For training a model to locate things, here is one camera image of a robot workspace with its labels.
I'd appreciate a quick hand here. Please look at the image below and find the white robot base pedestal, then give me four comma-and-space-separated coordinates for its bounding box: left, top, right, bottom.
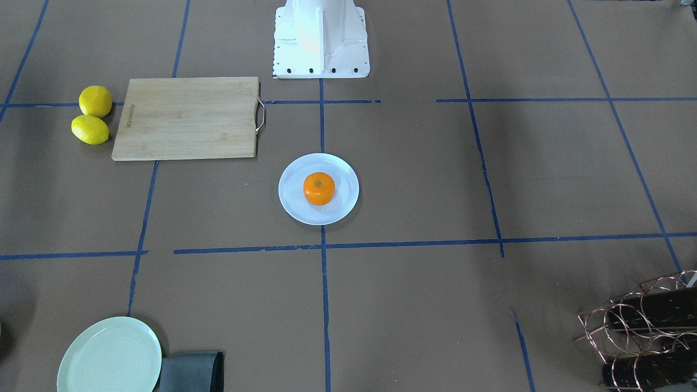
272, 1, 371, 79

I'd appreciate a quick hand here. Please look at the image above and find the yellow lemon outer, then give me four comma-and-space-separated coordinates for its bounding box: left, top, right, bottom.
78, 86, 114, 118

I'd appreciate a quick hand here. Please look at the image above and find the yellow lemon near board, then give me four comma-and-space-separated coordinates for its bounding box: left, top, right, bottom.
71, 114, 110, 145

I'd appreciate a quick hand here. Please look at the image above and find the light blue plate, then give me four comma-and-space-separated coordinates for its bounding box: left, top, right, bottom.
277, 153, 359, 225

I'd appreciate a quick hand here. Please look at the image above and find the copper wire bottle rack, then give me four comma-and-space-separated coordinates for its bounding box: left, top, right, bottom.
577, 270, 696, 391

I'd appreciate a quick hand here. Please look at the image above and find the wooden cutting board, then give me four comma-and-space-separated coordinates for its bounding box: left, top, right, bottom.
112, 76, 266, 162

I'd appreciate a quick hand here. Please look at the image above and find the light green plate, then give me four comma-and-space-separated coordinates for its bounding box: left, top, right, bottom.
56, 317, 162, 391

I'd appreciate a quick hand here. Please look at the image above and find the dark green wine bottle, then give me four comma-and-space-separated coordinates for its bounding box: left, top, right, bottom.
607, 287, 696, 333

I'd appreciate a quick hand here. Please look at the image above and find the folded grey cloth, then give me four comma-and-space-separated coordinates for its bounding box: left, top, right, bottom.
159, 351, 225, 391

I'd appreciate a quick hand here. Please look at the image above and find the orange fruit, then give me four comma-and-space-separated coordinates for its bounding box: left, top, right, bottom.
303, 172, 336, 206

